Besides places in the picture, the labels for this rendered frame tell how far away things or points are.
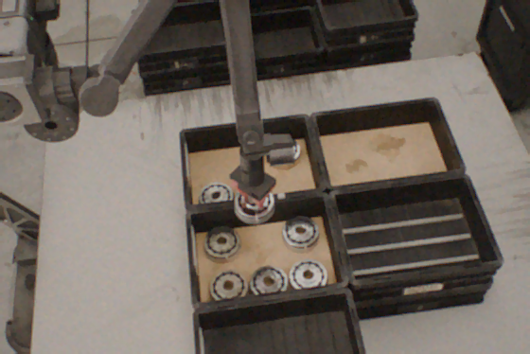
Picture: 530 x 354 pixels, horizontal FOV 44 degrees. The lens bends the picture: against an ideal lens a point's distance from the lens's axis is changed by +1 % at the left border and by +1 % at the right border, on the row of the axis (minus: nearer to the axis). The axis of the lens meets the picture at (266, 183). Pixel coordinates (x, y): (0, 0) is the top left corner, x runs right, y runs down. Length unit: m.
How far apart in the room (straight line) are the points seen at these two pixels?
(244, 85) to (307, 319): 0.66
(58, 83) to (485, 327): 1.28
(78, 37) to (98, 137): 1.60
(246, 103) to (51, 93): 0.40
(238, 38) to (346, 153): 0.78
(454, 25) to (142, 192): 2.24
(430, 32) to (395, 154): 1.79
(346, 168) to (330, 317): 0.49
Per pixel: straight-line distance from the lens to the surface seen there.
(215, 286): 1.77
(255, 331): 1.73
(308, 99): 2.38
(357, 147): 2.07
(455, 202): 1.99
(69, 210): 2.19
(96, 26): 3.94
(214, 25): 3.03
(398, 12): 3.09
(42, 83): 1.42
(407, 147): 2.08
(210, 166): 2.03
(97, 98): 1.40
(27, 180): 3.27
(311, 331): 1.73
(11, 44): 1.47
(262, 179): 1.58
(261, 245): 1.85
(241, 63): 1.39
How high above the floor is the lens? 2.41
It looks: 53 degrees down
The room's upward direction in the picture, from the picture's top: 4 degrees counter-clockwise
